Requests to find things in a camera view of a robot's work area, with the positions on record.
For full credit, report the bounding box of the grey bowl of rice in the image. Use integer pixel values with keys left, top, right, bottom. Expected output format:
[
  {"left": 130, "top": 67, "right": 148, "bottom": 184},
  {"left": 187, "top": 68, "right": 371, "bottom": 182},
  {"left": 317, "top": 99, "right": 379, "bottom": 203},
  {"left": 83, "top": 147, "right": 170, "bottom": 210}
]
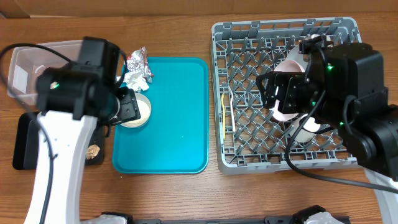
[{"left": 121, "top": 93, "right": 152, "bottom": 128}]

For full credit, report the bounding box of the white pink-rimmed plate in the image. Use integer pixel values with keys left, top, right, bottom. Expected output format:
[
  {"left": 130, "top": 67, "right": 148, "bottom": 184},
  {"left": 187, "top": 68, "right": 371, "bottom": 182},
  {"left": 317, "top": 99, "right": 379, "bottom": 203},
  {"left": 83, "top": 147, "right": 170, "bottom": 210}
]
[{"left": 271, "top": 45, "right": 308, "bottom": 122}]

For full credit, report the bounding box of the cream plastic cup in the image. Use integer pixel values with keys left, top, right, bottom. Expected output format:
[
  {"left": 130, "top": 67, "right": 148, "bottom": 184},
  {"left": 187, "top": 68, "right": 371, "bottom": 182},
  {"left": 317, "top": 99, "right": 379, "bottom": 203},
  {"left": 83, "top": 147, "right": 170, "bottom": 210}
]
[{"left": 289, "top": 114, "right": 321, "bottom": 143}]

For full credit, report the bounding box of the white plastic fork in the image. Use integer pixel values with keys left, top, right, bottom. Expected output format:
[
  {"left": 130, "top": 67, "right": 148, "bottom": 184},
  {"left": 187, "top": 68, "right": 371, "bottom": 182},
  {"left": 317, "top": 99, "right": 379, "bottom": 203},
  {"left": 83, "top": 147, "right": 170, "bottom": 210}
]
[{"left": 228, "top": 86, "right": 236, "bottom": 133}]

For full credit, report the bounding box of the yellow plastic spoon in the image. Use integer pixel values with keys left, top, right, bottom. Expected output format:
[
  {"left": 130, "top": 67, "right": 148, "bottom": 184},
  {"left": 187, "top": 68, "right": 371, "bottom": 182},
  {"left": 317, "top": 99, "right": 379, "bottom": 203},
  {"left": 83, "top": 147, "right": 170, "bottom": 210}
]
[{"left": 221, "top": 93, "right": 226, "bottom": 140}]

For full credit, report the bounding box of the brown food scrap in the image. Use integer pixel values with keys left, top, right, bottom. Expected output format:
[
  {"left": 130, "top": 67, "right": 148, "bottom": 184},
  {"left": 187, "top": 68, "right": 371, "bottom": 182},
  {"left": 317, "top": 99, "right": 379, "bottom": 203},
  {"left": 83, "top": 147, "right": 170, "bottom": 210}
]
[{"left": 86, "top": 144, "right": 100, "bottom": 160}]

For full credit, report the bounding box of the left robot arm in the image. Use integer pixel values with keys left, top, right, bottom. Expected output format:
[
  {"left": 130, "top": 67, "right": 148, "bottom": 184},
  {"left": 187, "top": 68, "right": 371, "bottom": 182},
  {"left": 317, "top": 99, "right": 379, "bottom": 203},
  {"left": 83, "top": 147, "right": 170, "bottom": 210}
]
[{"left": 25, "top": 37, "right": 141, "bottom": 223}]

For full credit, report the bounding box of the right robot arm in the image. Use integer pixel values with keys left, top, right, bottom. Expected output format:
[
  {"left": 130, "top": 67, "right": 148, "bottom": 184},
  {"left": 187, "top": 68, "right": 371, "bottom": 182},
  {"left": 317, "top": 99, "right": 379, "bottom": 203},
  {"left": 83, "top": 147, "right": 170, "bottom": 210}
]
[{"left": 256, "top": 39, "right": 397, "bottom": 223}]

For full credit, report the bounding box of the grey dishwasher rack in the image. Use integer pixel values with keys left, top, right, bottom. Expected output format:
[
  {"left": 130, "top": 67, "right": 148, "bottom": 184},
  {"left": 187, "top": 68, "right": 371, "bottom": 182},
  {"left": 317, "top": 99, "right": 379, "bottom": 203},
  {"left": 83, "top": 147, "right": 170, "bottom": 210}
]
[{"left": 211, "top": 17, "right": 363, "bottom": 175}]

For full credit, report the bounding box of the crumpled aluminium foil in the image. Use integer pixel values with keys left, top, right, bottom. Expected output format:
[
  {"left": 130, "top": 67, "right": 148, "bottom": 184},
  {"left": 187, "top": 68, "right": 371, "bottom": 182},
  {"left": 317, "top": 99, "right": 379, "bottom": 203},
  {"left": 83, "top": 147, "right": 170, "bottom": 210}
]
[{"left": 126, "top": 47, "right": 154, "bottom": 83}]

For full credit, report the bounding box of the teal serving tray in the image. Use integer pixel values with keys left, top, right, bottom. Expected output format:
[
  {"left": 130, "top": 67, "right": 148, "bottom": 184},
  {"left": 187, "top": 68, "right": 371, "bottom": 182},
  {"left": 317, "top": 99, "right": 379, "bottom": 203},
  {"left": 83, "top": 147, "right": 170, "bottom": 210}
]
[{"left": 112, "top": 57, "right": 209, "bottom": 174}]

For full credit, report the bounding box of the black plastic tray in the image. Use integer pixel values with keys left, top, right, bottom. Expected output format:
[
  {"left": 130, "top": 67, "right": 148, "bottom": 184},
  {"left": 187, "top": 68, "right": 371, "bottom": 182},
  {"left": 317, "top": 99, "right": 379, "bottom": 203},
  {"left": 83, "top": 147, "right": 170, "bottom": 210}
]
[{"left": 12, "top": 113, "right": 105, "bottom": 170}]

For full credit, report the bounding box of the clear plastic bin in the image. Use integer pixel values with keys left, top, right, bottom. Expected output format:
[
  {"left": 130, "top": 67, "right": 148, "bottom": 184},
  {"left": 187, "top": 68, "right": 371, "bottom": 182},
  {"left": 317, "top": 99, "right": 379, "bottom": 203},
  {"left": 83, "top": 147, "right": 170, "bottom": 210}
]
[{"left": 7, "top": 38, "right": 116, "bottom": 106}]

